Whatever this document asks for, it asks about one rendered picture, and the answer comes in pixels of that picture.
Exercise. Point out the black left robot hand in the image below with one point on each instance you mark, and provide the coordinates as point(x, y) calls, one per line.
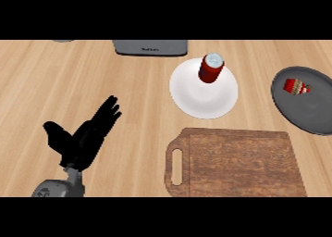
point(87, 139)

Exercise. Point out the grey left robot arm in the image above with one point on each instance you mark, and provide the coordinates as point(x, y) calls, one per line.
point(64, 186)

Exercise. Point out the brown wooden cutting board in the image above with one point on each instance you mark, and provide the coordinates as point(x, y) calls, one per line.
point(238, 163)

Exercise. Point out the dark grey pan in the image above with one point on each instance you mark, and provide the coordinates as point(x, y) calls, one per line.
point(309, 105)

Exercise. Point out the white plate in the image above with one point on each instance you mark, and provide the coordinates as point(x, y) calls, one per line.
point(204, 92)

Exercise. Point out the grey appliance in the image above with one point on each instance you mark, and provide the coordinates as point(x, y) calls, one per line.
point(151, 47)

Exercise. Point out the red can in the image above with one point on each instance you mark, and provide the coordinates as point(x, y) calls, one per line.
point(211, 69)

